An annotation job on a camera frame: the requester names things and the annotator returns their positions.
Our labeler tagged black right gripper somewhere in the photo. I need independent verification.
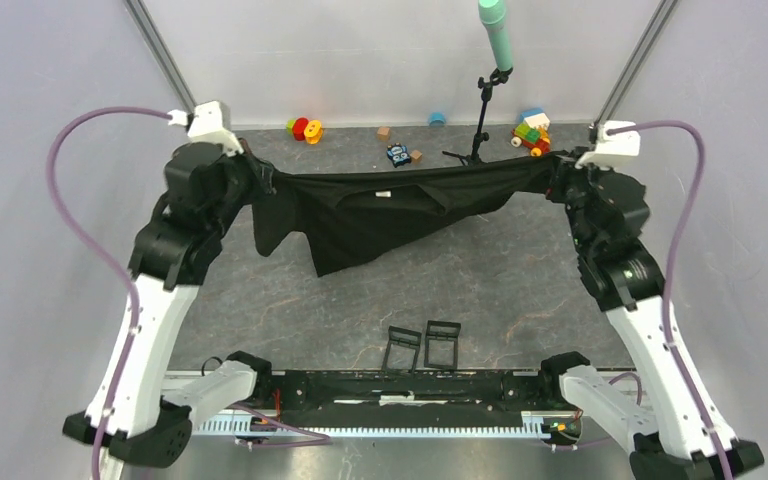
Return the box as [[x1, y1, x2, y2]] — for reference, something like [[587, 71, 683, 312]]
[[545, 144, 619, 253]]

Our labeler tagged black printed t-shirt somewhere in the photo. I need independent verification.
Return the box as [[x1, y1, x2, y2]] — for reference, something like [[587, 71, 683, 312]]
[[252, 155, 560, 276]]

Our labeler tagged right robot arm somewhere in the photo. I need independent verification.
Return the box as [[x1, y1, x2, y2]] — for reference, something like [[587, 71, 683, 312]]
[[537, 158, 765, 479]]

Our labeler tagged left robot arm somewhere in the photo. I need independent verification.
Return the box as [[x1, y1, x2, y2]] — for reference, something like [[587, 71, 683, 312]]
[[62, 142, 274, 469]]

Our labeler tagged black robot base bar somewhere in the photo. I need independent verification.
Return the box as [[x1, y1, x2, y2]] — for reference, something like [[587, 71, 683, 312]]
[[257, 370, 576, 429]]

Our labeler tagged colourful toy block train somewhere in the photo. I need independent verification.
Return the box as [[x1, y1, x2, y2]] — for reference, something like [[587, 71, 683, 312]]
[[510, 108, 551, 157]]

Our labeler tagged red yellow green stacking toy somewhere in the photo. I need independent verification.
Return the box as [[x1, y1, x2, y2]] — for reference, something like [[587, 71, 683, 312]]
[[285, 117, 324, 145]]

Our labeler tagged black microphone tripod stand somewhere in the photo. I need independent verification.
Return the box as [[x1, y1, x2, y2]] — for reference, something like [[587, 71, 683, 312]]
[[442, 68, 514, 166]]

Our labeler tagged blue arch block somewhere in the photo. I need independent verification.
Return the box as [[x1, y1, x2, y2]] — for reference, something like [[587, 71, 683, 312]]
[[427, 111, 447, 127]]

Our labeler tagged mint green microphone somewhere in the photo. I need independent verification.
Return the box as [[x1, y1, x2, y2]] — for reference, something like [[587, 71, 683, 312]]
[[477, 0, 514, 72]]

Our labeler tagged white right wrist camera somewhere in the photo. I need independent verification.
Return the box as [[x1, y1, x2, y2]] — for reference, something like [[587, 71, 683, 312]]
[[575, 120, 641, 170]]

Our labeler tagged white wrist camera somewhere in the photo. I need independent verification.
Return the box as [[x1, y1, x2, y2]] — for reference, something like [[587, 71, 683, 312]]
[[167, 100, 245, 157], [575, 120, 641, 170]]

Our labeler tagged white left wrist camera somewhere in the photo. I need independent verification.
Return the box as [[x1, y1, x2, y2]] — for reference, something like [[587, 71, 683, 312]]
[[167, 100, 245, 157]]

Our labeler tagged white toothed cable rail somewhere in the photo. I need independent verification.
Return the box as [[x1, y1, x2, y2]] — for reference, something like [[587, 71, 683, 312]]
[[193, 410, 551, 440]]

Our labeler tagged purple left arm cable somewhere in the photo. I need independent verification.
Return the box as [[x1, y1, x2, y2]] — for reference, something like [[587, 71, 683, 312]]
[[46, 106, 332, 480]]

